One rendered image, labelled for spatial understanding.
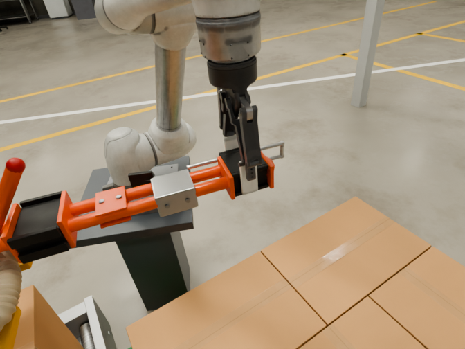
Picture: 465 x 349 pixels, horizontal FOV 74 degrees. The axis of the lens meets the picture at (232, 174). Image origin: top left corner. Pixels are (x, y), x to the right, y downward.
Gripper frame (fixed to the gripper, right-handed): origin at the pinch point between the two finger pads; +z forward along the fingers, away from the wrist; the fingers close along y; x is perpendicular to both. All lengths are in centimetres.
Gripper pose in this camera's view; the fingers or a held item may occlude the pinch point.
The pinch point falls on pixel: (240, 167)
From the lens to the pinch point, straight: 57.8
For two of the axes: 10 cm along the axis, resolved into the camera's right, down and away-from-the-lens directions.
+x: 9.4, -2.5, 2.1
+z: 0.8, 8.0, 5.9
